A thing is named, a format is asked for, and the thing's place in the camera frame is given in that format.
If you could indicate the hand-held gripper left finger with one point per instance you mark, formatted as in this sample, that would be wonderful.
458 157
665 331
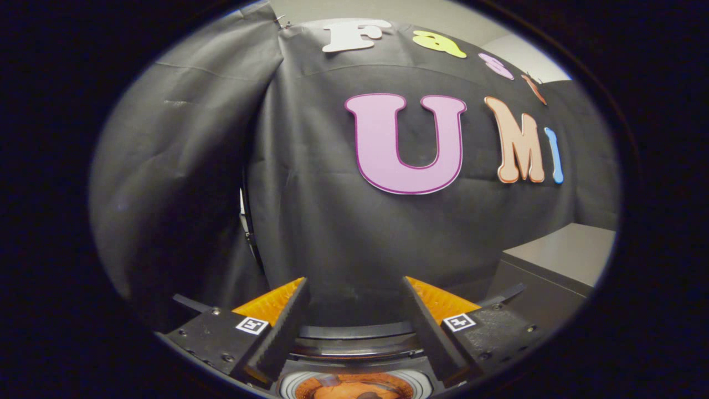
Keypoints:
282 332

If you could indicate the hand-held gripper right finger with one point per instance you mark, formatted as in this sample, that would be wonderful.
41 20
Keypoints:
429 332

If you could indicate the grey washing machine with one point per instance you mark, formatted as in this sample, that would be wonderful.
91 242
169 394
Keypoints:
288 383

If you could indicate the yellow orange garment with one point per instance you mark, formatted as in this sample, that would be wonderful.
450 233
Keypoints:
343 391

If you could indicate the metal backdrop stand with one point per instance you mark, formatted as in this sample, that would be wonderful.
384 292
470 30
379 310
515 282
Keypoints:
247 233

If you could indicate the black backdrop cloth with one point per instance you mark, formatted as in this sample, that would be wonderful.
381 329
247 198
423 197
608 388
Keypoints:
332 233

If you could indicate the white cabinet with dark top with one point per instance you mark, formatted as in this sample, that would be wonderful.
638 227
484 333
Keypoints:
554 260

